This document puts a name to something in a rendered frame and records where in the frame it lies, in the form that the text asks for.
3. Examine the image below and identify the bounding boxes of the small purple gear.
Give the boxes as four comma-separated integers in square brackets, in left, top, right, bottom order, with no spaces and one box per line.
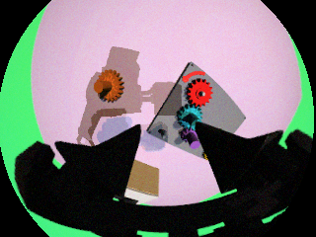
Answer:
[181,127,200,149]

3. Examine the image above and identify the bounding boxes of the orange gear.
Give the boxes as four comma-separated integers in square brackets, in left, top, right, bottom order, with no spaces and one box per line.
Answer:
[94,70,125,102]

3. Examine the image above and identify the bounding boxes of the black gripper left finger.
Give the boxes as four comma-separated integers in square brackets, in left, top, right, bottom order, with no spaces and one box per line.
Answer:
[54,125,142,198]

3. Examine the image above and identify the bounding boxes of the teal gear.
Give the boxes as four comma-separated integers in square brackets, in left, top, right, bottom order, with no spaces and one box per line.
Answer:
[177,104,202,130]

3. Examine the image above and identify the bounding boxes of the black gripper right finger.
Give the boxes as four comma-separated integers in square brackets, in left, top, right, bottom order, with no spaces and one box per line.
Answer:
[195,122,283,194]

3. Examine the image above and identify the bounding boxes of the red gear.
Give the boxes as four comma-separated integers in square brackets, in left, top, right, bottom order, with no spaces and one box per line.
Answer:
[186,79,213,107]

